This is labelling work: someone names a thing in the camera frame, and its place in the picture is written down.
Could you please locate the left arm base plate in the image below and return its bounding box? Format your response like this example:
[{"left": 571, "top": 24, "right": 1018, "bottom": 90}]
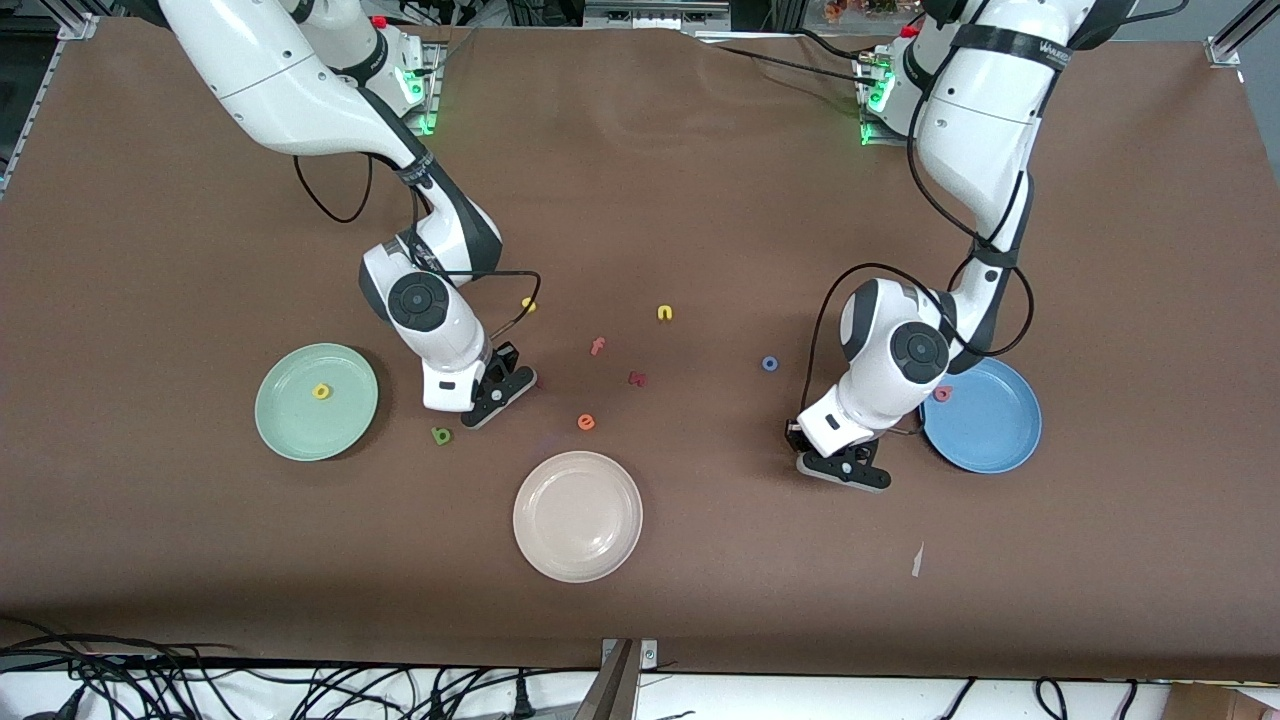
[{"left": 855, "top": 50, "right": 919, "bottom": 149}]

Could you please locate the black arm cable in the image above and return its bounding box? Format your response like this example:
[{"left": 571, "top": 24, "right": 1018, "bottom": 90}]
[
  {"left": 293, "top": 150, "right": 543, "bottom": 346},
  {"left": 797, "top": 40, "right": 1076, "bottom": 426}
]

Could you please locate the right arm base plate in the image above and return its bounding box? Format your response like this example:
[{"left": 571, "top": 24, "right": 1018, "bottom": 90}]
[{"left": 400, "top": 40, "right": 443, "bottom": 137}]

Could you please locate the blue plate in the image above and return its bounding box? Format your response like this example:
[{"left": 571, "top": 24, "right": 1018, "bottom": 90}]
[{"left": 920, "top": 357, "right": 1043, "bottom": 474}]

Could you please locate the aluminium frame profile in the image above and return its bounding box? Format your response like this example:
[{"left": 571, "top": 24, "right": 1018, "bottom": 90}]
[
  {"left": 0, "top": 12, "right": 101, "bottom": 201},
  {"left": 1205, "top": 0, "right": 1280, "bottom": 69}
]

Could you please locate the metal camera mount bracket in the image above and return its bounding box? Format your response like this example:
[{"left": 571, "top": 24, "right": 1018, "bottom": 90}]
[{"left": 573, "top": 638, "right": 661, "bottom": 720}]

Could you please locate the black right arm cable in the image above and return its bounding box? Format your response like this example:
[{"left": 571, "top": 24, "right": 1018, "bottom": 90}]
[{"left": 293, "top": 150, "right": 543, "bottom": 346}]

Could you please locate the metal frame structure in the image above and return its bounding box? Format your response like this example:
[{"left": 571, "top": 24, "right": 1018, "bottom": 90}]
[{"left": 583, "top": 0, "right": 731, "bottom": 31}]

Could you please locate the green plate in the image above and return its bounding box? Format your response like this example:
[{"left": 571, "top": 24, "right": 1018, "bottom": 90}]
[{"left": 254, "top": 343, "right": 380, "bottom": 463}]

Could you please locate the brown cardboard box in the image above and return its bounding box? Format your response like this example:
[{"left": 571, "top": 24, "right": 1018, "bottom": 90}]
[{"left": 1165, "top": 683, "right": 1280, "bottom": 720}]

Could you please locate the black floor cable bundle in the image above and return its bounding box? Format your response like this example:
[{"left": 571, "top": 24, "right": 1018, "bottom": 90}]
[{"left": 0, "top": 618, "right": 601, "bottom": 720}]

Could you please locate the black cable on table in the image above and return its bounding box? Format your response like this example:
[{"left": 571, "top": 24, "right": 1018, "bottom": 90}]
[{"left": 690, "top": 28, "right": 883, "bottom": 87}]

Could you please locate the beige plate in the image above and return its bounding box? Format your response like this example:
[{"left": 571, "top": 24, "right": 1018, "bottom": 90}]
[{"left": 512, "top": 451, "right": 644, "bottom": 584}]

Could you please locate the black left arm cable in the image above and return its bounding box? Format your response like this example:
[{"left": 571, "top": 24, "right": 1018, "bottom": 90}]
[{"left": 797, "top": 40, "right": 1076, "bottom": 426}]

